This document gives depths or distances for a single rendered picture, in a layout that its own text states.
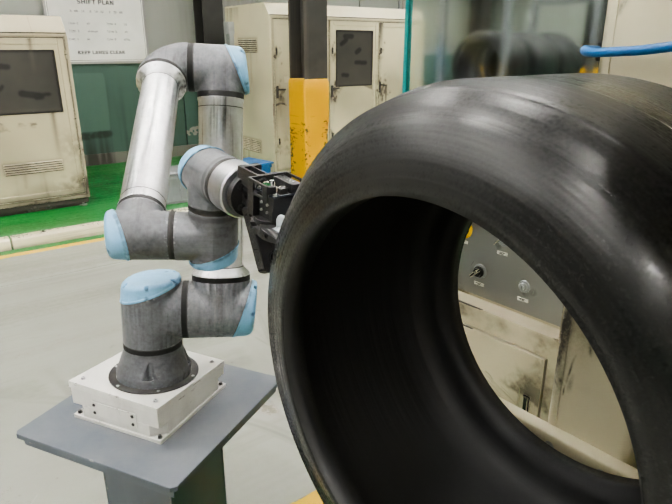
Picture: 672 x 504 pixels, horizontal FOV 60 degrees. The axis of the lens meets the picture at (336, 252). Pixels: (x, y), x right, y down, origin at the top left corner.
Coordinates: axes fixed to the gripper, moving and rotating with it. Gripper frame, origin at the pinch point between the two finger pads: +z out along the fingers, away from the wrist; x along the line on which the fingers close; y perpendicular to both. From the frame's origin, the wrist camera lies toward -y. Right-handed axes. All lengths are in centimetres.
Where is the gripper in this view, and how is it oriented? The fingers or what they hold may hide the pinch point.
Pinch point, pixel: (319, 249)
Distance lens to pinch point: 82.1
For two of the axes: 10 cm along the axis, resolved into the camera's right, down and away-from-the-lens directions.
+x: 7.7, -2.1, 6.0
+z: 6.3, 3.7, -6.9
